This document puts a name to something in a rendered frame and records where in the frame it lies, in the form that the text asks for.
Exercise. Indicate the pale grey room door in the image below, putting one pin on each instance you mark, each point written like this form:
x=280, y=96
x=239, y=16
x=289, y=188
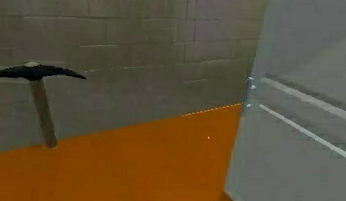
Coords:
x=296, y=129

